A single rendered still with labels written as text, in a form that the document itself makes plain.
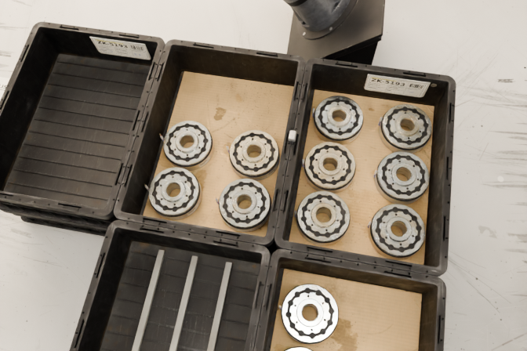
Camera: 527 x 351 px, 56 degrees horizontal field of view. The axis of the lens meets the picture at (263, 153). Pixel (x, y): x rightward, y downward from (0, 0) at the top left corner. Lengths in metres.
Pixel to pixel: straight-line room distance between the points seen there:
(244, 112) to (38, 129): 0.46
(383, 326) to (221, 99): 0.57
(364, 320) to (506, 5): 0.94
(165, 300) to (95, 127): 0.41
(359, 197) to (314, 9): 0.44
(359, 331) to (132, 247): 0.46
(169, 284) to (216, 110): 0.38
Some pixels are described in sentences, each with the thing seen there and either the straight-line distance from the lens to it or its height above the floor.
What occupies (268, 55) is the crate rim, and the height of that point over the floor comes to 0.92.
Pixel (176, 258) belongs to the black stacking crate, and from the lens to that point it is 1.01.
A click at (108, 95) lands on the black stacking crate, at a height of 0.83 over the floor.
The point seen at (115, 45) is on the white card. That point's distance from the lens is 1.16.
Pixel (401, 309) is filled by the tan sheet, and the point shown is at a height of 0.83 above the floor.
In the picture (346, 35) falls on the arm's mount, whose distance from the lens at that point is 1.14.
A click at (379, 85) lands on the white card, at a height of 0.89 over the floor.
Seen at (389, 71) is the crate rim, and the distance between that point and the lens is 1.04.
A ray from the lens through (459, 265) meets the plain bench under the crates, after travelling 1.17.
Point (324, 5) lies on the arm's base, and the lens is 1.17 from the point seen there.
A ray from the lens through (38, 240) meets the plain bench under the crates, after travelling 1.26.
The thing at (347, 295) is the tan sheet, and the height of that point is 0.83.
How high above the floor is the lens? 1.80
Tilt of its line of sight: 67 degrees down
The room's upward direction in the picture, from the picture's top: 7 degrees counter-clockwise
